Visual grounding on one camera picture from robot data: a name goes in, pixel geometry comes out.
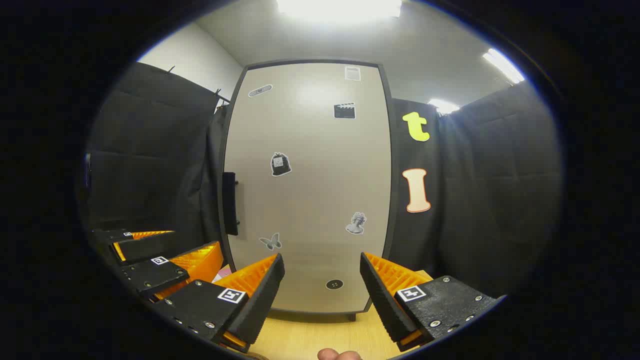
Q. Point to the ceiling light panel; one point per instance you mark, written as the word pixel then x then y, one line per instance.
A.
pixel 444 106
pixel 502 65
pixel 340 9

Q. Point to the dark grey cabinet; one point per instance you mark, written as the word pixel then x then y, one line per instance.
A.
pixel 351 317

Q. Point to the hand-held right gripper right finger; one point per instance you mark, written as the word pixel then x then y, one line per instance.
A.
pixel 385 305

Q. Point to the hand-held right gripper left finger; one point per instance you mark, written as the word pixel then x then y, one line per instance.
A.
pixel 260 305

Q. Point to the grey cabinet door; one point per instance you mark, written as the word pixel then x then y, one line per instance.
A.
pixel 310 200

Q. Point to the black backdrop cloth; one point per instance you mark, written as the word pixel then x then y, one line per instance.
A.
pixel 150 150

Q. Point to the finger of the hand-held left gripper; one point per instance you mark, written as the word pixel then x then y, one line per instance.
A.
pixel 152 275
pixel 145 247

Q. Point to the pink book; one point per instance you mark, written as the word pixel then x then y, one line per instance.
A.
pixel 223 274

